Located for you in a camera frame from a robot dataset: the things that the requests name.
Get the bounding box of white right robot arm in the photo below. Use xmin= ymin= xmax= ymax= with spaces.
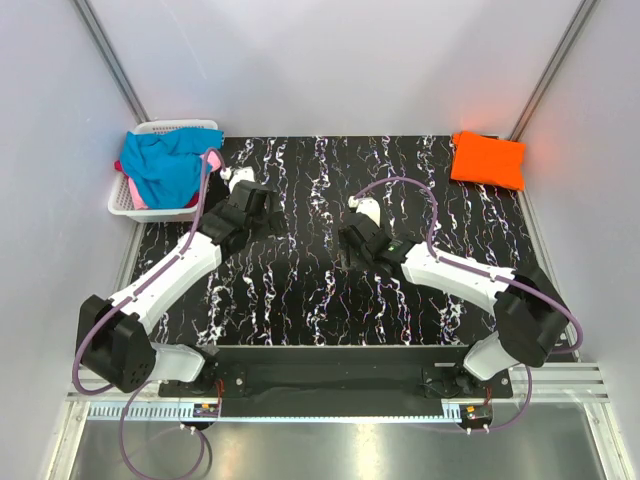
xmin=338 ymin=213 xmax=570 ymax=397

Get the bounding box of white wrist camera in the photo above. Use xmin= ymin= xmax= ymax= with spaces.
xmin=219 ymin=167 xmax=255 ymax=192
xmin=348 ymin=196 xmax=381 ymax=227

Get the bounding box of pink t shirt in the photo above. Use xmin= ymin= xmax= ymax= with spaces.
xmin=125 ymin=149 xmax=225 ymax=210

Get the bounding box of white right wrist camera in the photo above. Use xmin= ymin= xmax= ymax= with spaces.
xmin=348 ymin=196 xmax=381 ymax=227

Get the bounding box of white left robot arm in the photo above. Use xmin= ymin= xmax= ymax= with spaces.
xmin=72 ymin=180 xmax=286 ymax=396

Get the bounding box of blue t shirt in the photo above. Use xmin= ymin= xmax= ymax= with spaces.
xmin=120 ymin=127 xmax=224 ymax=209

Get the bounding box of red t shirt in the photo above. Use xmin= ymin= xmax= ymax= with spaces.
xmin=114 ymin=160 xmax=199 ymax=210

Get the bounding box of white plastic laundry basket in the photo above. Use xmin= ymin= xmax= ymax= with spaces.
xmin=107 ymin=119 xmax=218 ymax=224

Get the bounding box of aluminium frame rail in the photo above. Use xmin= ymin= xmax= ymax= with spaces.
xmin=63 ymin=362 xmax=609 ymax=403

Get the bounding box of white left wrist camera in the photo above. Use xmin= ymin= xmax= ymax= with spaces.
xmin=219 ymin=167 xmax=255 ymax=192

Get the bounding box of folded orange t shirt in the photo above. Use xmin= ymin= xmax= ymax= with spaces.
xmin=450 ymin=131 xmax=526 ymax=191

